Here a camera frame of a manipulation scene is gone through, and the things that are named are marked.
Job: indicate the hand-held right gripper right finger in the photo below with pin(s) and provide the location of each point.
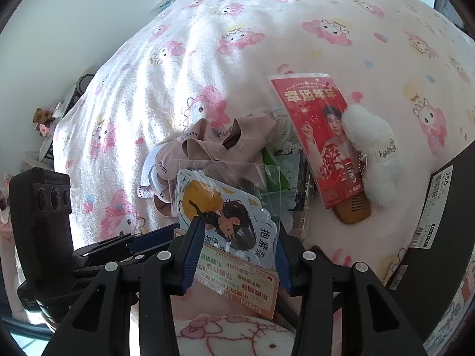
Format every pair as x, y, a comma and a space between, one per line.
282, 267

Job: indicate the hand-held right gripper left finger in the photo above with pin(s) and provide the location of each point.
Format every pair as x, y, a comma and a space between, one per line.
193, 252

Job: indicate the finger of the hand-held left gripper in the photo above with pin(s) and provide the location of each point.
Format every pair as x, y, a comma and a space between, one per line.
111, 260
152, 237

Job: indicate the orange label card packet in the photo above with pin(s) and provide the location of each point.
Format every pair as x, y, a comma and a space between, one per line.
241, 289

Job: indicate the bagged cartoon girl stickers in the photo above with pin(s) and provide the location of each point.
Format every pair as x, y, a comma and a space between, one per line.
226, 215

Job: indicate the black container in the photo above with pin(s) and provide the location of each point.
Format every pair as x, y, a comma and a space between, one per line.
438, 285

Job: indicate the clear plastic box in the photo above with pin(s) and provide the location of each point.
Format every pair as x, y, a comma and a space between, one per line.
297, 200

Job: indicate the green corn snack packet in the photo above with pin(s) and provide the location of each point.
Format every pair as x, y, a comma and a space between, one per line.
284, 184

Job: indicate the white pink-lined cloth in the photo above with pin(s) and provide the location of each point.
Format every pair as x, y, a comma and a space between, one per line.
230, 335

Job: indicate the wooden comb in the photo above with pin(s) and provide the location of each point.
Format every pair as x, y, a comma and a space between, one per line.
352, 213

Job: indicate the brown plush toy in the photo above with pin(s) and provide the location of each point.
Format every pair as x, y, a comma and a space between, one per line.
40, 117

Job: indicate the pink sock bundle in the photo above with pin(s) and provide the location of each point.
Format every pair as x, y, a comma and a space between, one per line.
222, 141

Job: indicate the red portrait card packet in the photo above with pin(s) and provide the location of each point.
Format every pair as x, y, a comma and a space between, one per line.
319, 133

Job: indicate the pink cartoon printed blanket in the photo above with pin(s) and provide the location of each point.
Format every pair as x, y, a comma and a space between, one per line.
222, 63

